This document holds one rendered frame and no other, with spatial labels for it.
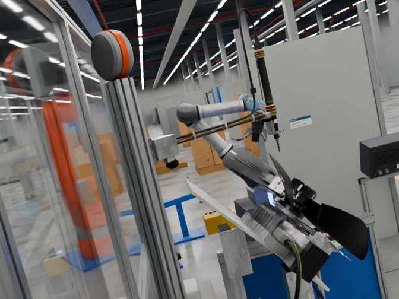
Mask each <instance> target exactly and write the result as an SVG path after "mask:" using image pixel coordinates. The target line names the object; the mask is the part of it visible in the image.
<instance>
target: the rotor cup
mask: <svg viewBox="0 0 399 299"><path fill-rule="evenodd" d="M292 183H293V186H294V193H295V196H294V198H295V206H294V207H293V209H292V207H291V206H290V202H289V199H288V196H287V193H286V190H284V194H285V195H284V197H283V198H279V197H278V196H276V197H275V198H274V200H275V201H277V202H278V203H279V204H281V205H282V206H284V207H285V208H286V209H288V210H289V211H290V212H291V213H293V214H294V215H295V216H297V217H298V218H300V219H301V220H302V219H303V218H304V215H302V214H301V213H300V210H301V209H302V208H306V205H307V202H308V197H310V198H312V197H313V195H314V194H315V196H316V195H317V193H316V192H315V191H314V190H313V189H312V188H310V187H309V186H308V185H306V184H305V183H304V182H302V181H300V180H299V179H297V178H293V179H292ZM300 185H303V186H302V187H301V188H300V190H299V191H298V188H299V187H300ZM315 196H314V197H313V199H314V198H315Z"/></svg>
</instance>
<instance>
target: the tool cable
mask: <svg viewBox="0 0 399 299"><path fill-rule="evenodd" d="M242 11H245V12H246V13H247V14H248V15H249V18H250V20H251V23H252V28H253V31H254V36H255V35H257V34H256V31H255V26H254V22H253V19H252V17H251V15H250V13H249V12H248V10H246V9H244V8H242V9H241V10H240V11H239V28H240V35H241V39H242V44H243V50H244V54H245V59H246V64H247V68H248V74H249V79H250V83H251V88H252V95H253V102H254V106H253V109H252V111H251V113H250V114H248V115H247V116H245V117H242V118H240V119H236V120H233V121H231V122H227V123H225V122H223V124H221V125H217V126H213V127H210V128H207V129H203V130H200V131H196V132H191V133H189V134H186V135H182V136H179V137H176V140H178V139H182V138H186V137H188V136H193V137H194V139H193V141H195V140H196V136H195V135H196V134H198V133H202V132H206V131H209V130H212V129H215V128H219V127H223V126H225V127H226V129H225V130H224V131H226V130H227V125H229V124H232V123H235V122H238V121H241V120H244V119H246V118H248V117H249V118H253V121H251V122H254V120H255V118H254V116H253V113H254V111H255V93H254V86H253V83H252V77H251V72H250V68H249V62H248V57H247V54H246V48H245V42H244V39H243V33H242V26H241V19H240V17H241V13H242Z"/></svg>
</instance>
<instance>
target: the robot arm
mask: <svg viewBox="0 0 399 299"><path fill-rule="evenodd" d="M253 106H254V102H253V98H252V97H250V96H249V95H247V94H245V93H243V94H242V95H241V96H240V97H239V99H238V100H233V101H227V102H222V103H216V104H209V105H205V106H200V105H192V104H190V103H181V104H180V105H178V107H177V109H176V116H177V118H178V120H179V121H180V122H182V123H184V124H185V125H186V126H187V127H188V128H192V129H193V130H194V131H200V130H203V129H207V128H210V126H209V125H208V124H207V123H206V122H205V121H204V120H203V118H208V117H214V116H221V115H226V114H232V113H239V112H246V111H252V109H253ZM265 107H266V104H265V103H264V102H261V101H260V102H258V100H257V99H255V111H254V117H255V116H259V115H262V114H264V113H266V109H265ZM263 127H264V122H262V118H260V119H257V120H254V122H252V126H251V128H250V127H249V126H248V127H247V129H246V132H245V135H244V138H247V137H248V136H249V135H251V134H252V140H251V141H252V142H259V137H260V134H261V136H262V137H263V139H264V141H265V142H266V141H267V130H266V129H264V128H263ZM202 138H203V139H204V140H205V141H206V142H207V143H208V144H209V145H211V146H212V147H213V148H214V149H215V150H216V151H217V152H218V156H219V157H220V158H221V159H222V160H223V158H224V156H225V155H226V154H227V153H228V152H229V151H230V150H232V149H234V148H235V147H234V146H233V145H232V144H228V143H227V142H226V141H225V140H224V139H223V138H222V137H221V136H220V135H219V134H217V133H212V134H210V135H206V136H203V137H202ZM223 165H224V166H225V168H227V169H229V170H230V171H232V172H233V173H234V174H236V175H238V176H239V177H241V178H242V179H243V180H244V182H245V183H246V184H247V185H248V186H249V187H250V188H253V187H255V186H256V185H257V184H258V183H257V182H255V181H253V180H251V179H249V178H247V177H246V176H244V175H242V174H240V173H238V172H237V171H235V170H234V169H232V168H230V167H228V166H227V165H225V164H223Z"/></svg>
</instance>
